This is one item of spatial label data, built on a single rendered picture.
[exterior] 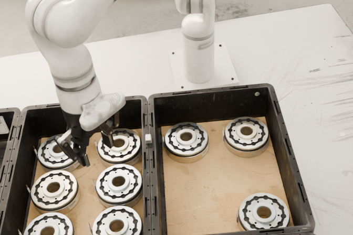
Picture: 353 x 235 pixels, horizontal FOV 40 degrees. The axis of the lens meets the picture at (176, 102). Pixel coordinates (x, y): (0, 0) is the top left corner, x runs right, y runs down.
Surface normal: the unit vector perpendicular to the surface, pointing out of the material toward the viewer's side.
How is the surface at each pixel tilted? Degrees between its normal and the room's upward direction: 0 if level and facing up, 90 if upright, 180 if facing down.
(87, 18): 84
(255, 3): 0
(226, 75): 4
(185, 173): 0
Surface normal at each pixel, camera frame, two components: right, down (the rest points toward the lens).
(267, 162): -0.07, -0.71
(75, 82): 0.29, 0.66
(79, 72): 0.57, 0.54
